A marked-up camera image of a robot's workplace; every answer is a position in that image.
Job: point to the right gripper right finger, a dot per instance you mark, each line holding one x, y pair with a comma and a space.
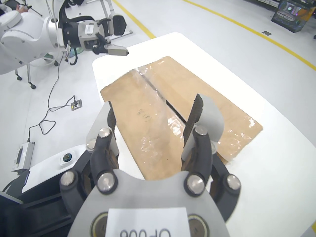
205, 149

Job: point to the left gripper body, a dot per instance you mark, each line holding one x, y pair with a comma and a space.
84, 31

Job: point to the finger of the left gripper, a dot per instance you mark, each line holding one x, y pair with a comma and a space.
119, 25
116, 50

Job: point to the large brown taped carton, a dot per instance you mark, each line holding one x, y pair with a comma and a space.
148, 104

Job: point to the grey power adapter box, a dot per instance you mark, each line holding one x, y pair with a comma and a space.
22, 156

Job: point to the metal frame with casters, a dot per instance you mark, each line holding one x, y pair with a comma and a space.
29, 75

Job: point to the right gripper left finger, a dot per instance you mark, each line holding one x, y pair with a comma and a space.
102, 149

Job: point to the robot body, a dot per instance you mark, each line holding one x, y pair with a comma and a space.
47, 173

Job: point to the person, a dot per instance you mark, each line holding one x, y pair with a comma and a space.
14, 9

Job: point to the glass computer case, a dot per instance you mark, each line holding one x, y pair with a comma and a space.
291, 13

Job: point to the floor power socket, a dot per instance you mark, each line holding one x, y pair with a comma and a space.
76, 105

